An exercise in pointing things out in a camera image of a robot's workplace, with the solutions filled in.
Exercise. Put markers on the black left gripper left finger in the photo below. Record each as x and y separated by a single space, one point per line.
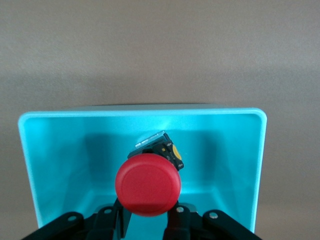
107 222

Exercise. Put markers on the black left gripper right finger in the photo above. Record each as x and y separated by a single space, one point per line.
181 222

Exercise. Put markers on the red push button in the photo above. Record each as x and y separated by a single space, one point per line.
147 185

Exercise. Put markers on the blue plastic bin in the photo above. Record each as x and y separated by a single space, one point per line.
62 155

